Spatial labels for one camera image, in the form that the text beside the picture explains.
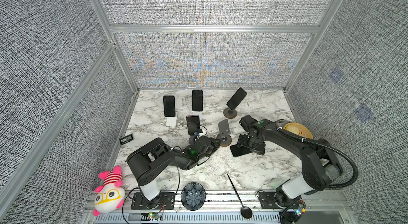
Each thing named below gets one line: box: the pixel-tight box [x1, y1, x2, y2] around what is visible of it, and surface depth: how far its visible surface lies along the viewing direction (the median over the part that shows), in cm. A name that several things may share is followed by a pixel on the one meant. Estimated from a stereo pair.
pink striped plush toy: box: [92, 165, 126, 217], surface depth 71 cm
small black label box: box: [119, 133, 134, 146], surface depth 94 cm
